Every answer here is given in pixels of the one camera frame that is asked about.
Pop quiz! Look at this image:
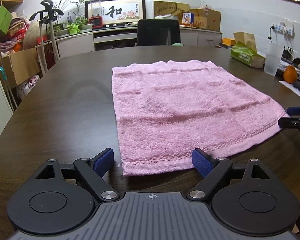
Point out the small potted plant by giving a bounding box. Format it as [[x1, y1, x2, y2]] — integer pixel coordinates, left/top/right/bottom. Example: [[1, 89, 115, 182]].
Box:
[[75, 17, 93, 32]]

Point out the potted palm plant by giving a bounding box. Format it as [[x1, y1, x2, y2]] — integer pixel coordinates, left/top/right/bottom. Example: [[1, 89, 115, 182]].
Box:
[[57, 0, 89, 30]]

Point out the wall power strip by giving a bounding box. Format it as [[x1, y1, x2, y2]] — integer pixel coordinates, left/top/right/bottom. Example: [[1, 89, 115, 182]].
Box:
[[271, 22, 295, 36]]

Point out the white paper sheet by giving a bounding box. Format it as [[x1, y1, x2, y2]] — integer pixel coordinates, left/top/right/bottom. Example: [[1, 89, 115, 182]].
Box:
[[279, 80, 300, 105]]

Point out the white rice sack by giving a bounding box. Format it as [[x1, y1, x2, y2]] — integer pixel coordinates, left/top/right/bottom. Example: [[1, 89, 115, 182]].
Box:
[[16, 74, 40, 100]]

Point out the mop with teal grip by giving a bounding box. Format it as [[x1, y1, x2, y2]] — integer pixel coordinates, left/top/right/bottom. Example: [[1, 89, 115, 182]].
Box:
[[0, 66, 18, 112]]

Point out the small blue picture box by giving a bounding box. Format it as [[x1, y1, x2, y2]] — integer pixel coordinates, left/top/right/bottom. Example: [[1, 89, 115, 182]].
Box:
[[182, 12, 193, 26]]

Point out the burlap sack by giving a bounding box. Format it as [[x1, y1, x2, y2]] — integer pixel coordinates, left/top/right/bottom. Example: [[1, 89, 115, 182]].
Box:
[[24, 21, 42, 49]]

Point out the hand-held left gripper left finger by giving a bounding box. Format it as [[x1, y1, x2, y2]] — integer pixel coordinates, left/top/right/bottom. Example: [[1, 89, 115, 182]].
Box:
[[36, 148, 120, 202]]

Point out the gold lettered plaque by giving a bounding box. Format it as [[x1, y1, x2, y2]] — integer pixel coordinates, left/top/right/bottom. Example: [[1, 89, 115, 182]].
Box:
[[154, 0, 190, 19]]

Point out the orange fruit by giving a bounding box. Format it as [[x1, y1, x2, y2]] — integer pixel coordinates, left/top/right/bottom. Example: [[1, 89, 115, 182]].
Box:
[[283, 65, 297, 84]]

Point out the yellow flat box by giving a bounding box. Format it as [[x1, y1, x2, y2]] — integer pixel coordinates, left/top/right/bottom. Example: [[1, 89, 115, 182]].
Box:
[[222, 37, 237, 47]]

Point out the pink towel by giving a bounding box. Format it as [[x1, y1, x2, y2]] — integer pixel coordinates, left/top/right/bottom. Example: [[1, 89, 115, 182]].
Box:
[[112, 59, 290, 177]]

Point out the green cardboard box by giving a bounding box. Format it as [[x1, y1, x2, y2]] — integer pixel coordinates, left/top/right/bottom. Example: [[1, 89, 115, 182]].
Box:
[[0, 6, 13, 34]]

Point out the frosted plastic cup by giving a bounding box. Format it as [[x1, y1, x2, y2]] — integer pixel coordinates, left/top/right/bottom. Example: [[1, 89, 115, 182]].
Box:
[[264, 42, 284, 77]]

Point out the white counter with dark top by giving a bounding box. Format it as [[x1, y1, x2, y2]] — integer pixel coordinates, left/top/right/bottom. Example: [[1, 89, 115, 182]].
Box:
[[51, 25, 223, 60]]

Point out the printed brown cardboard box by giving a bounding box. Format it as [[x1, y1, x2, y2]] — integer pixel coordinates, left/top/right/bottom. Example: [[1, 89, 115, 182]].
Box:
[[190, 9, 222, 32]]

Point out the framed calligraphy picture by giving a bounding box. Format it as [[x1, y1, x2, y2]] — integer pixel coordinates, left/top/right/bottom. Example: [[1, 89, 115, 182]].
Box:
[[85, 0, 147, 28]]

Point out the green tissue pack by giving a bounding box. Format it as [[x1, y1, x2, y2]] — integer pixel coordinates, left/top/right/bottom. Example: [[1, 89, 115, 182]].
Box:
[[230, 32, 265, 68]]

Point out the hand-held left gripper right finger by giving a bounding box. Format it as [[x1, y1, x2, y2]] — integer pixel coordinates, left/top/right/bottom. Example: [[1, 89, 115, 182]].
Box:
[[186, 148, 271, 202]]

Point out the blender with red base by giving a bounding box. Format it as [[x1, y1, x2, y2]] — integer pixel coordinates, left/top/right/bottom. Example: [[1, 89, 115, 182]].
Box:
[[89, 0, 103, 29]]

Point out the large brown cardboard box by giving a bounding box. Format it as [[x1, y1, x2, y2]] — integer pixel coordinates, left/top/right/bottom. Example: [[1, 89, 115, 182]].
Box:
[[2, 47, 42, 85]]

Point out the black office chair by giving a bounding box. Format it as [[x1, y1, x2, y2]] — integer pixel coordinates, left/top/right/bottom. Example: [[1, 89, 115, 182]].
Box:
[[136, 19, 182, 47]]

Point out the garment steamer stand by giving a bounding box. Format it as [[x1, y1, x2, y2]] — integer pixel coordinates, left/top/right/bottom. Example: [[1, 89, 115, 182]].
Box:
[[29, 0, 64, 74]]

